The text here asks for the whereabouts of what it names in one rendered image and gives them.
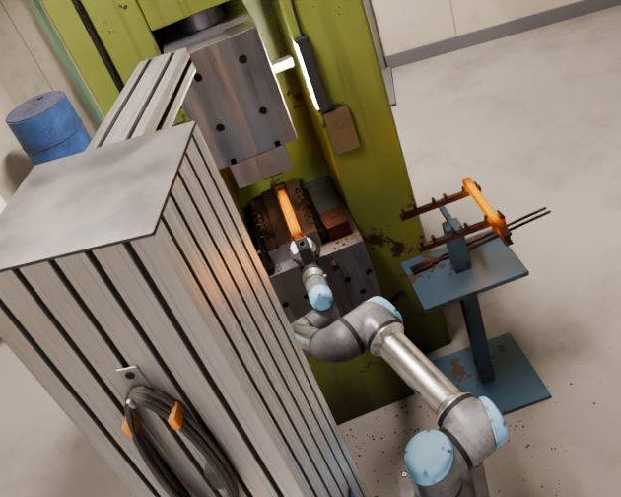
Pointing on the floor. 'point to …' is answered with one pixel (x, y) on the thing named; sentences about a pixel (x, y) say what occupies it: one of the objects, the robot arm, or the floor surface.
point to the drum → (48, 127)
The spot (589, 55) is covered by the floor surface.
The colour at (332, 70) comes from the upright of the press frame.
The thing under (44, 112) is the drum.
